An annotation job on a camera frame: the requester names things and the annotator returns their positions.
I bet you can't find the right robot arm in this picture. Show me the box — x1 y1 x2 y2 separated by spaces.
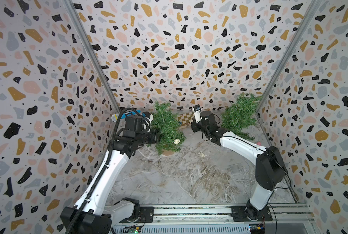
191 105 288 221

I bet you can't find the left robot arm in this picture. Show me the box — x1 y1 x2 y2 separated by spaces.
61 129 160 234

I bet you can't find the left green christmas tree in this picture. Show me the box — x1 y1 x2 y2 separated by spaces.
152 101 186 155

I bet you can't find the green christmas tree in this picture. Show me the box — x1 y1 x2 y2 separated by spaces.
221 94 262 141
152 101 186 155

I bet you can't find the right green christmas tree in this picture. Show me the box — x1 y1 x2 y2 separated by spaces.
221 94 262 141

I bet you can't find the wooden chessboard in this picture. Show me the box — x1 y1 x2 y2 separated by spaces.
177 113 194 129

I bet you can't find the blue toy microphone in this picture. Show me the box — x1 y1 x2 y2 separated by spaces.
111 110 146 122

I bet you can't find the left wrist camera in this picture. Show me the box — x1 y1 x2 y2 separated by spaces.
142 111 153 125

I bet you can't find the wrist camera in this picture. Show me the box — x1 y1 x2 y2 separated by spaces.
142 111 153 125
192 104 201 123

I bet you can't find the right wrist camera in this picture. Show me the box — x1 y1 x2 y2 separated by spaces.
192 104 201 123

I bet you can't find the left black corrugated cable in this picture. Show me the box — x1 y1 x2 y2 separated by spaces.
64 107 141 234

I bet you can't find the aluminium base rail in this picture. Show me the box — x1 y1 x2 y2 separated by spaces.
112 203 320 234

